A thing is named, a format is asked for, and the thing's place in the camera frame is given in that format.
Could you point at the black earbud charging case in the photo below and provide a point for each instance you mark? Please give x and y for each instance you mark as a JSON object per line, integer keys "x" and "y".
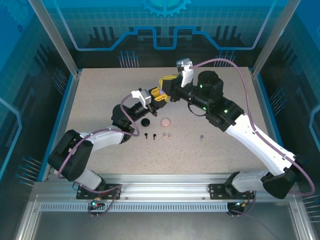
{"x": 145, "y": 122}

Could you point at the pink earbud charging case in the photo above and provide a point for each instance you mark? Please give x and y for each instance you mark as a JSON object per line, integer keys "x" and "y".
{"x": 166, "y": 122}

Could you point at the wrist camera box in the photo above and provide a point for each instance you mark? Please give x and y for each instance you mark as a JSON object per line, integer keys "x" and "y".
{"x": 186, "y": 75}
{"x": 143, "y": 97}

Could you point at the aluminium table side rail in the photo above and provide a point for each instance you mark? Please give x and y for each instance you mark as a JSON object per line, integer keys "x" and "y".
{"x": 261, "y": 95}
{"x": 71, "y": 95}

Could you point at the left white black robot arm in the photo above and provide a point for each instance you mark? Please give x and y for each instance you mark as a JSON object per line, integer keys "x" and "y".
{"x": 105, "y": 138}

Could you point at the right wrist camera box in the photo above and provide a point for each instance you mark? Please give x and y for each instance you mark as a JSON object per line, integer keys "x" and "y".
{"x": 186, "y": 75}

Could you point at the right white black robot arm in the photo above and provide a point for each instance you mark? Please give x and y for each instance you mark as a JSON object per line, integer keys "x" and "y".
{"x": 250, "y": 135}

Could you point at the aluminium mounting rail beam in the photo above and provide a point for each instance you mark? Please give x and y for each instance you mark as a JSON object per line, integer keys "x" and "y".
{"x": 162, "y": 187}

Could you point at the aluminium corner post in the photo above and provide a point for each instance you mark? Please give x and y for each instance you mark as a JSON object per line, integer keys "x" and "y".
{"x": 58, "y": 37}
{"x": 273, "y": 37}

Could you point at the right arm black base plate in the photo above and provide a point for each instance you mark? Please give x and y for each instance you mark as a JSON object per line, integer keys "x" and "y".
{"x": 217, "y": 192}

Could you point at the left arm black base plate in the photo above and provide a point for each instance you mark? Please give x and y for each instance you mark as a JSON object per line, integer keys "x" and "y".
{"x": 85, "y": 195}

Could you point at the grey metal shelf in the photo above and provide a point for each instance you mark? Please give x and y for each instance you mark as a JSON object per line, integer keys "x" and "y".
{"x": 160, "y": 225}

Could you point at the black connector with LED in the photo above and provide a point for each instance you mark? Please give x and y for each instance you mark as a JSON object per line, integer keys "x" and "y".
{"x": 243, "y": 204}
{"x": 94, "y": 204}

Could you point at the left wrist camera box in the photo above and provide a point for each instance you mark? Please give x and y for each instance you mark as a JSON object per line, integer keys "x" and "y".
{"x": 143, "y": 97}

